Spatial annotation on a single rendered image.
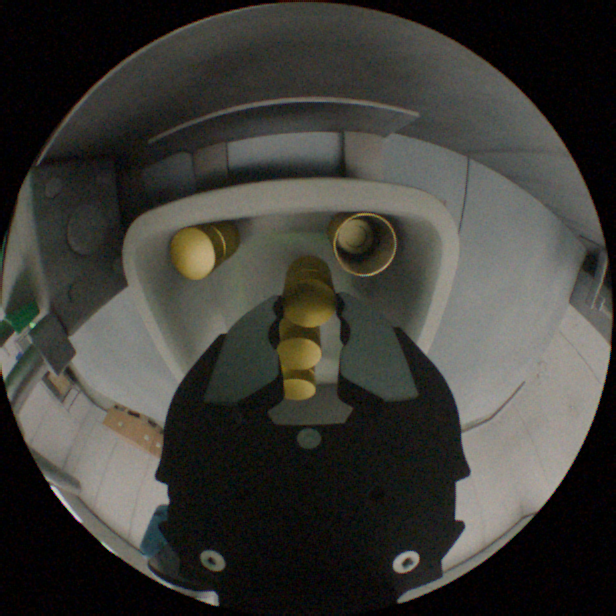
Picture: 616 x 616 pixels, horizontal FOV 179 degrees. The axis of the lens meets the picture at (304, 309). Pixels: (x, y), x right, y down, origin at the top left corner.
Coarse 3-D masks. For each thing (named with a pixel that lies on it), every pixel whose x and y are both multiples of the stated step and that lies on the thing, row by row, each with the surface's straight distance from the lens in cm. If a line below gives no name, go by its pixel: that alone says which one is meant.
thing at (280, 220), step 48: (240, 192) 8; (288, 192) 7; (336, 192) 7; (384, 192) 8; (144, 240) 11; (240, 240) 16; (288, 240) 15; (432, 240) 10; (144, 288) 12; (192, 288) 16; (240, 288) 17; (336, 288) 16; (384, 288) 15; (432, 288) 10; (192, 336) 16; (336, 336) 19; (432, 336) 12; (336, 384) 24
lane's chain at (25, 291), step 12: (12, 216) 22; (12, 228) 23; (12, 240) 24; (12, 252) 25; (24, 252) 18; (12, 264) 28; (24, 264) 19; (12, 276) 31; (24, 276) 21; (12, 288) 37; (24, 288) 23; (12, 300) 46; (24, 300) 27; (36, 300) 19
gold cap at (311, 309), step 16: (304, 256) 15; (288, 272) 14; (304, 272) 12; (320, 272) 12; (288, 288) 11; (304, 288) 11; (320, 288) 11; (288, 304) 12; (304, 304) 12; (320, 304) 12; (336, 304) 12; (304, 320) 12; (320, 320) 12
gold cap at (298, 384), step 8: (288, 368) 18; (312, 368) 18; (288, 376) 17; (296, 376) 17; (304, 376) 17; (312, 376) 18; (288, 384) 17; (296, 384) 17; (304, 384) 17; (312, 384) 17; (288, 392) 18; (296, 392) 18; (304, 392) 18; (312, 392) 18
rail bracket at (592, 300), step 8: (584, 240) 52; (600, 248) 50; (600, 256) 50; (600, 264) 49; (600, 272) 49; (600, 280) 49; (592, 288) 49; (592, 296) 49; (600, 296) 50; (592, 304) 49; (600, 304) 50; (608, 312) 50
